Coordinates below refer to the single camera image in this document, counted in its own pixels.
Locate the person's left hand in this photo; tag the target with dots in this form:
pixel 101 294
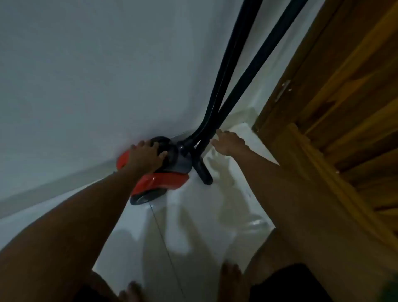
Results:
pixel 143 158

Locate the person's right hand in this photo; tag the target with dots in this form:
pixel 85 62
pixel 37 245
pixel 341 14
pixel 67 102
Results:
pixel 230 144

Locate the red and black vacuum cleaner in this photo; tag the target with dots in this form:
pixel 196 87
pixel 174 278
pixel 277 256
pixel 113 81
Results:
pixel 161 182

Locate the person's left forearm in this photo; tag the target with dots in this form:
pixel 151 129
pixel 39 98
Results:
pixel 62 233

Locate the person's right forearm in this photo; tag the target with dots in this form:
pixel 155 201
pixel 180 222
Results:
pixel 295 211

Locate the person's right leg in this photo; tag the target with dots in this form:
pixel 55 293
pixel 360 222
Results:
pixel 230 280

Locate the person's leg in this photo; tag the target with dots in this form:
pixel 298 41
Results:
pixel 230 280
pixel 133 294

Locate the person's left leg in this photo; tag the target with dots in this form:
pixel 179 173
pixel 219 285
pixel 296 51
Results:
pixel 133 294

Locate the metal door hinge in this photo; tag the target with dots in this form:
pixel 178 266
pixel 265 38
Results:
pixel 282 90

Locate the brown wooden door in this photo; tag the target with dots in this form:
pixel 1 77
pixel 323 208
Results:
pixel 342 93

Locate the black shorts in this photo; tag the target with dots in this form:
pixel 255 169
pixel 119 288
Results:
pixel 286 286

